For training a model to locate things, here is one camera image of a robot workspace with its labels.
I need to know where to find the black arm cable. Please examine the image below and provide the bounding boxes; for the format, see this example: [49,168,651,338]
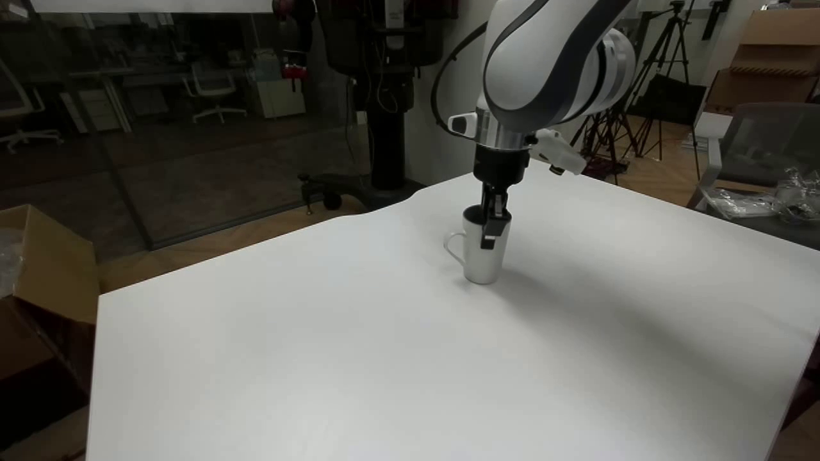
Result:
[428,20,492,134]

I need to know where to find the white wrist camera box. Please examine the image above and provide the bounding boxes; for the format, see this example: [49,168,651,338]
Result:
[524,127,592,181]

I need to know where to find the grey mesh chair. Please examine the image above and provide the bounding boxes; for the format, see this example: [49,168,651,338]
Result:
[691,100,820,219]

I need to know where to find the black camera tripod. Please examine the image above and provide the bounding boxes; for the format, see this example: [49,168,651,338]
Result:
[579,0,711,182]

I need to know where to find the clear plastic bag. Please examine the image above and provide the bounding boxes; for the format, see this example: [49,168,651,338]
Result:
[700,164,820,232]

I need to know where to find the white office chair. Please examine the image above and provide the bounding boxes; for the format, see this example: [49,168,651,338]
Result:
[0,60,67,157]
[181,61,251,128]

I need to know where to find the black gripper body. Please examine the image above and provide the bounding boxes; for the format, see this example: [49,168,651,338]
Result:
[472,143,524,215]

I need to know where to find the white table cover sheet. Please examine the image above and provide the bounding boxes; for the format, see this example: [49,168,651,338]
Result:
[85,163,820,461]

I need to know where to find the white frosted glass strip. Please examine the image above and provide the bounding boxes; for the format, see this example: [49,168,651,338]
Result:
[27,0,277,15]

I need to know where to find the brown cardboard box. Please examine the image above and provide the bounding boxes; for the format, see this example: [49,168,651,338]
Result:
[0,202,105,432]

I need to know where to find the stacked cardboard boxes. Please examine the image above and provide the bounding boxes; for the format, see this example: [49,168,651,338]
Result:
[701,4,820,118]

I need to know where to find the white mug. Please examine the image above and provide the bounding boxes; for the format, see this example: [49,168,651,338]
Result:
[444,206,515,287]

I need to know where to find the white office cabinet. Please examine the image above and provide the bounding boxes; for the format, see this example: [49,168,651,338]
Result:
[246,46,309,124]

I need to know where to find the red and black Baxter robot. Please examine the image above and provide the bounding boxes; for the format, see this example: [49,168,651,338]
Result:
[269,0,458,213]

